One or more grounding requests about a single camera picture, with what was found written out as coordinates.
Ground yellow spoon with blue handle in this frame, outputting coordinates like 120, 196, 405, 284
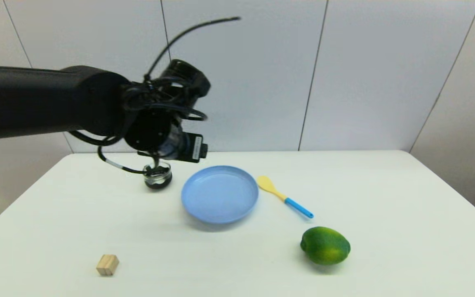
256, 176, 315, 219

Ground glass jar with black contents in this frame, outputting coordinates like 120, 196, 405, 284
143, 163, 173, 190

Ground blue plastic plate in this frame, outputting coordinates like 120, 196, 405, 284
181, 165, 259, 224

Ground small wooden block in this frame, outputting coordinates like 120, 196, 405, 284
96, 254, 120, 276

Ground green lime fruit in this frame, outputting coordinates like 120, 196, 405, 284
300, 226, 351, 266

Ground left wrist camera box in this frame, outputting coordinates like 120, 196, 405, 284
179, 132, 209, 163

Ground black cable with white section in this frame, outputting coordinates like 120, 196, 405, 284
97, 145, 149, 174

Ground black looping cable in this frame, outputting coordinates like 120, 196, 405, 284
143, 16, 242, 83

